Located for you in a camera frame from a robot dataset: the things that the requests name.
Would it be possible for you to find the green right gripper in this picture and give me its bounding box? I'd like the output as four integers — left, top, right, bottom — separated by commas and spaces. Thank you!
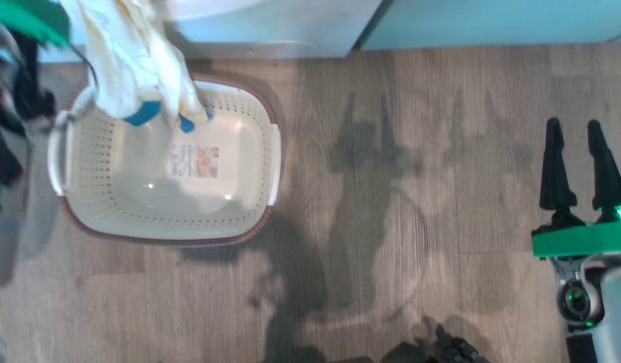
531, 117, 621, 259

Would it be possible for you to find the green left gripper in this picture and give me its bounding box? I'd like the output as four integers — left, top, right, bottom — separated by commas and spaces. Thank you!
0, 0, 71, 46

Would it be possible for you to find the cream garment with blue cuffs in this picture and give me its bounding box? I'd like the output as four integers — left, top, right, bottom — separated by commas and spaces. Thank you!
61, 0, 213, 134

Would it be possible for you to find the paper label inside basket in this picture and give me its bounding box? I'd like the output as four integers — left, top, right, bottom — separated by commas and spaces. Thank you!
168, 143, 220, 180

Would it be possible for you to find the white washing machine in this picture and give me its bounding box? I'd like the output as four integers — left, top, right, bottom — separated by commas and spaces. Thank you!
38, 0, 385, 61

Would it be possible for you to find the cream perforated laundry basket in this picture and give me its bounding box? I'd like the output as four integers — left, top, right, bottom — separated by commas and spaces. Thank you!
47, 73, 281, 248

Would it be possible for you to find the pale teal cabinet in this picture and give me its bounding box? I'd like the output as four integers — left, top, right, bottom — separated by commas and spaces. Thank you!
357, 0, 621, 51

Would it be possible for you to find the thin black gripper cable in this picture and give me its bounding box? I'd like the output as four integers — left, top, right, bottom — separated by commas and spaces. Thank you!
71, 44, 100, 99

